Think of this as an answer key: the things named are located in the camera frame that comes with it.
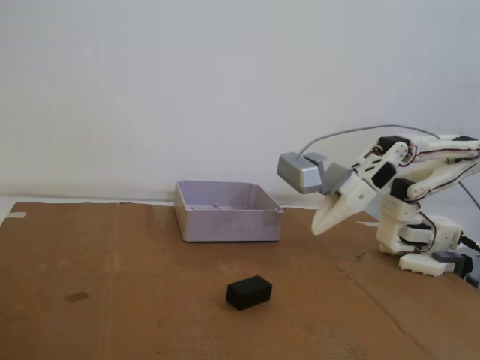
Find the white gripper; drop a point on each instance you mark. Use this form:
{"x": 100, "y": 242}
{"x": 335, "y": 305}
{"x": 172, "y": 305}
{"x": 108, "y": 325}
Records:
{"x": 355, "y": 196}

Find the black rectangular block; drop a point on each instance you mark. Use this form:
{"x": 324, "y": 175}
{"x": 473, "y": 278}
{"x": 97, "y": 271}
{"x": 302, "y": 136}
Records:
{"x": 249, "y": 294}

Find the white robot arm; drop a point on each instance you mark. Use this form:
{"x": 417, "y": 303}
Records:
{"x": 397, "y": 213}

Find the white plastic box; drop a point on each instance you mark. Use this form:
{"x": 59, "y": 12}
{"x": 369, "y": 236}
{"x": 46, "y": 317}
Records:
{"x": 225, "y": 228}

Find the grey and black table clamp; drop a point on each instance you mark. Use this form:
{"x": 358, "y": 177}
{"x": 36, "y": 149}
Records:
{"x": 444, "y": 257}

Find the small brown cardboard sheet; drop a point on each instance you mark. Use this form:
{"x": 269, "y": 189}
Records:
{"x": 431, "y": 318}

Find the large brown cardboard sheet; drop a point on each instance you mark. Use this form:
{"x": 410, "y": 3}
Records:
{"x": 112, "y": 281}

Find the white tape strip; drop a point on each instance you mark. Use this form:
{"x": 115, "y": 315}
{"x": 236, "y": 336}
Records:
{"x": 15, "y": 215}

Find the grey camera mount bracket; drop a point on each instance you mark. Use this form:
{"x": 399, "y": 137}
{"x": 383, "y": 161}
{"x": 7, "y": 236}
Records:
{"x": 335, "y": 176}

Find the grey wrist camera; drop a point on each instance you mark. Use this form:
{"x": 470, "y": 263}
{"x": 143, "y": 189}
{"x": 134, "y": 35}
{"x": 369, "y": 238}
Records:
{"x": 298, "y": 172}

